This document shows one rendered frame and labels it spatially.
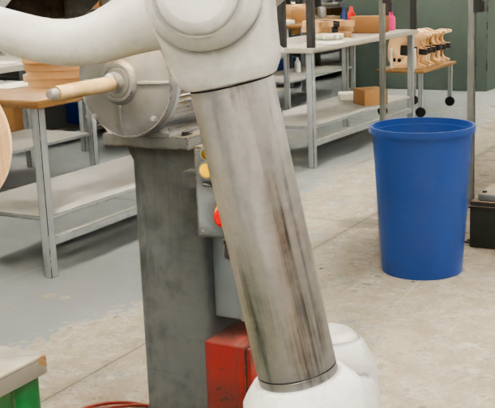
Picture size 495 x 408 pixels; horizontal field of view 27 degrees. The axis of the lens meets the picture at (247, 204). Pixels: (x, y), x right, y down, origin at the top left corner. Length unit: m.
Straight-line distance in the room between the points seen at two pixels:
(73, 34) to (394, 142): 3.50
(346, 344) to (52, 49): 0.57
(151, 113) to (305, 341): 1.09
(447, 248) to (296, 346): 3.72
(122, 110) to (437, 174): 2.72
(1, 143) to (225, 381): 0.92
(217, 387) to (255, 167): 1.37
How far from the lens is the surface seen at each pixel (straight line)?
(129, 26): 1.34
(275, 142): 1.18
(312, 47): 7.49
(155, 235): 2.48
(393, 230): 4.90
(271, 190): 1.17
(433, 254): 4.90
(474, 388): 3.75
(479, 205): 5.44
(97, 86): 2.17
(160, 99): 2.21
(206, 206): 2.17
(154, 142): 2.32
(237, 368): 2.43
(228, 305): 2.45
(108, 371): 3.97
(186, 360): 2.53
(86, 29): 1.37
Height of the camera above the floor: 1.48
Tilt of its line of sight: 13 degrees down
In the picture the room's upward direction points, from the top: 2 degrees counter-clockwise
